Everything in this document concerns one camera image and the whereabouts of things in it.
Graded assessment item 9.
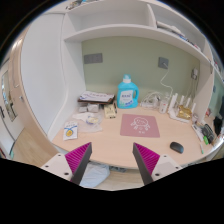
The blue detergent bottle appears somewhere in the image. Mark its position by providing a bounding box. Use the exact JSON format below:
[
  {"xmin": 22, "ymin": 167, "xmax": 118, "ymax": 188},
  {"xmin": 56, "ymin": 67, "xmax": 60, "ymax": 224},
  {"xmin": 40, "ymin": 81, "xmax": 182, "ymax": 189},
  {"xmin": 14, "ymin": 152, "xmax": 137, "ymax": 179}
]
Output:
[{"xmin": 117, "ymin": 74, "xmax": 139, "ymax": 109}]

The black calculator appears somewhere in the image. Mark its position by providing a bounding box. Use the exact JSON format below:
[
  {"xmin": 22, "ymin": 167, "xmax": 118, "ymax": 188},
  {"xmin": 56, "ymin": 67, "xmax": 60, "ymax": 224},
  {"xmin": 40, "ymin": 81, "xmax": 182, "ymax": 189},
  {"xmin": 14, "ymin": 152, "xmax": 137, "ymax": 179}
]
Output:
[{"xmin": 202, "ymin": 124, "xmax": 215, "ymax": 143}]

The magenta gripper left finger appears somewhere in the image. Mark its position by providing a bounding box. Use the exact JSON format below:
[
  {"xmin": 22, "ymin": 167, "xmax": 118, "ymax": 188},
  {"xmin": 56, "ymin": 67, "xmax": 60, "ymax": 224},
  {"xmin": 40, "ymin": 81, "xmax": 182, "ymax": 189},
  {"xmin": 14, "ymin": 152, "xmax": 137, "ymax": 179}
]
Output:
[{"xmin": 65, "ymin": 142, "xmax": 92, "ymax": 185}]

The clear plastic bag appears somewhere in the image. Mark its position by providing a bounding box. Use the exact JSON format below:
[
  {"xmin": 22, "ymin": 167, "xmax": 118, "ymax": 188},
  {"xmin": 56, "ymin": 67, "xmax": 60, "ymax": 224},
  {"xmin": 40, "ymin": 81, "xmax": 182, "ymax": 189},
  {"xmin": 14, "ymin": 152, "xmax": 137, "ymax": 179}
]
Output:
[{"xmin": 72, "ymin": 112, "xmax": 102, "ymax": 133}]

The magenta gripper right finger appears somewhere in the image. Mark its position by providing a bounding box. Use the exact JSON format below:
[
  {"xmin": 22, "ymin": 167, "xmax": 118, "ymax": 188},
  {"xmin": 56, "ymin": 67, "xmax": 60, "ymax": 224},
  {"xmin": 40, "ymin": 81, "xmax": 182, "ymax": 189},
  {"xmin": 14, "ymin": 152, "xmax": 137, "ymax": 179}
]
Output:
[{"xmin": 133, "ymin": 143, "xmax": 160, "ymax": 185}]

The small grey box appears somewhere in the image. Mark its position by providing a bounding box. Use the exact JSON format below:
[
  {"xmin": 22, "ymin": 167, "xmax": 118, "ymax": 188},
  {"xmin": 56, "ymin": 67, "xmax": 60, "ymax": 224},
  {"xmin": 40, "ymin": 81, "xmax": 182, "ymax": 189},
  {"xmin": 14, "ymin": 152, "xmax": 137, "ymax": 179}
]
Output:
[{"xmin": 87, "ymin": 104, "xmax": 99, "ymax": 113}]

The white charger cable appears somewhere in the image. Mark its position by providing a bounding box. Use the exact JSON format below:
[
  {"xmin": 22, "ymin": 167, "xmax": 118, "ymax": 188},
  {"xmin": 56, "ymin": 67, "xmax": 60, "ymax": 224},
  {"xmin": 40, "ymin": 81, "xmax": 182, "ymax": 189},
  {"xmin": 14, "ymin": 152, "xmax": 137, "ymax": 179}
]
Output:
[{"xmin": 159, "ymin": 62, "xmax": 175, "ymax": 98}]

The white wall shelf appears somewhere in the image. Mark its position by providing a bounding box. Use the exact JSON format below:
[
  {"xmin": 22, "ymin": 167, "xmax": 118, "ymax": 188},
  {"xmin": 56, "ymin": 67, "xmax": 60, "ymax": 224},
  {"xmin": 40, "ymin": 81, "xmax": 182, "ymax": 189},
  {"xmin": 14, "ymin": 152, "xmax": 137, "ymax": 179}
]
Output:
[{"xmin": 61, "ymin": 0, "xmax": 214, "ymax": 66}]

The grey cloth under desk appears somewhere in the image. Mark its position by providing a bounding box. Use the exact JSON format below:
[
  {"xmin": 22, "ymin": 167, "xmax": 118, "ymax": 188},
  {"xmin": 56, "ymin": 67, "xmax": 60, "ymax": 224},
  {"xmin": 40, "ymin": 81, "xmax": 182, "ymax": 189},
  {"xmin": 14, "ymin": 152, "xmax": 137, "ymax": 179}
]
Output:
[{"xmin": 80, "ymin": 162, "xmax": 110, "ymax": 188}]

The white booklet with pink print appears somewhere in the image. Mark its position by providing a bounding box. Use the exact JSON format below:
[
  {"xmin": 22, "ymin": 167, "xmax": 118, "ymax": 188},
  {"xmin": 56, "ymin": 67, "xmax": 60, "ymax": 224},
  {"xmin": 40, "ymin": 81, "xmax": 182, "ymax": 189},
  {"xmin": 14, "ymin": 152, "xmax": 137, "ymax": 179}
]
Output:
[{"xmin": 79, "ymin": 91, "xmax": 114, "ymax": 102}]

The grey wall socket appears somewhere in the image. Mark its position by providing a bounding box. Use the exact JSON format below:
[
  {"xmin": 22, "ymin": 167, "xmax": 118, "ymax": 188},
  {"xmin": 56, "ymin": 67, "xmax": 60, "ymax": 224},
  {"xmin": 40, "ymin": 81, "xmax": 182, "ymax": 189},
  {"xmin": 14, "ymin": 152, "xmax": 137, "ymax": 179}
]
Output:
[{"xmin": 158, "ymin": 57, "xmax": 169, "ymax": 69}]

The blue white packet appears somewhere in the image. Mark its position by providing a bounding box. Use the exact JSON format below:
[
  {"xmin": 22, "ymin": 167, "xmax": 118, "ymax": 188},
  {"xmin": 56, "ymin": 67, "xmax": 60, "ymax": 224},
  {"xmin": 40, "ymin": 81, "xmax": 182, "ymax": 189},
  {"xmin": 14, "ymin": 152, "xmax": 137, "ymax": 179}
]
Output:
[{"xmin": 63, "ymin": 121, "xmax": 78, "ymax": 140}]

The gold box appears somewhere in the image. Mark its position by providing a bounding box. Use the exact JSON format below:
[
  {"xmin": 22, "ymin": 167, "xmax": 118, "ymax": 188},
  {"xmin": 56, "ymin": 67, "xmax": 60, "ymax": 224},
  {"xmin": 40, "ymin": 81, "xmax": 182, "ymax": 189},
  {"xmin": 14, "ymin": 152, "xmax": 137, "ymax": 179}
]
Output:
[{"xmin": 177, "ymin": 105, "xmax": 192, "ymax": 120}]

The green pen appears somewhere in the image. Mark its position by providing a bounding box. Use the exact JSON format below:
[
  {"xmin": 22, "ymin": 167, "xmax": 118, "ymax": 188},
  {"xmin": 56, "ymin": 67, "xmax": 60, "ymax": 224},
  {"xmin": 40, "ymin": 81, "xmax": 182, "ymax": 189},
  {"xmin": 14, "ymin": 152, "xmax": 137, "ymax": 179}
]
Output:
[{"xmin": 199, "ymin": 143, "xmax": 204, "ymax": 154}]

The black computer mouse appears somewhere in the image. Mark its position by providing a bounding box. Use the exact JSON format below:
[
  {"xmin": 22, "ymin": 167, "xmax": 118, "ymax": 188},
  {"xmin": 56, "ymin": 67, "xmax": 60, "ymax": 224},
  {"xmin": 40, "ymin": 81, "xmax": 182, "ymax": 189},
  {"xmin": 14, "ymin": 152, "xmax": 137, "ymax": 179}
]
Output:
[{"xmin": 170, "ymin": 142, "xmax": 184, "ymax": 154}]

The pink mouse pad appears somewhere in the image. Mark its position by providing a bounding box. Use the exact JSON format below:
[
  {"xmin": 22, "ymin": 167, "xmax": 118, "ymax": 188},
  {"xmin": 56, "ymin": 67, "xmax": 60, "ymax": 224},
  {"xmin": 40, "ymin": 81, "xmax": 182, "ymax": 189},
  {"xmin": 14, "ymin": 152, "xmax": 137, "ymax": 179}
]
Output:
[{"xmin": 120, "ymin": 114, "xmax": 160, "ymax": 138}]

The grey wall socket panel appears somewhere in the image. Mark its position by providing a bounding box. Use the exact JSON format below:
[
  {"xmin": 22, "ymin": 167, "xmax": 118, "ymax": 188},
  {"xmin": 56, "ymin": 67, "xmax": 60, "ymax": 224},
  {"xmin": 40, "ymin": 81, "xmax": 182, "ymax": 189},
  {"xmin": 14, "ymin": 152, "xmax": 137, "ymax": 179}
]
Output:
[{"xmin": 84, "ymin": 53, "xmax": 103, "ymax": 64}]

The yellow small box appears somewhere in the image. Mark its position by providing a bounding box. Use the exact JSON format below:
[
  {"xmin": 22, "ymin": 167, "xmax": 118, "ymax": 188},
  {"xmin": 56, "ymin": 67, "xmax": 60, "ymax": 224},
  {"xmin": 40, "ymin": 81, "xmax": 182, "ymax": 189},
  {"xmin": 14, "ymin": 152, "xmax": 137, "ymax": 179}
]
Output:
[{"xmin": 104, "ymin": 104, "xmax": 117, "ymax": 119}]

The white wifi router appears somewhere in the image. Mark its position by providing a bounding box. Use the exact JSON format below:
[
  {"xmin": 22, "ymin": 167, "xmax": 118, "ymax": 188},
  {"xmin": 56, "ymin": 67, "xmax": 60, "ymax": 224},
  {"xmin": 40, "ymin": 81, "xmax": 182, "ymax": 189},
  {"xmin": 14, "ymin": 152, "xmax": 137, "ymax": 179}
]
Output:
[{"xmin": 168, "ymin": 94, "xmax": 196, "ymax": 123}]

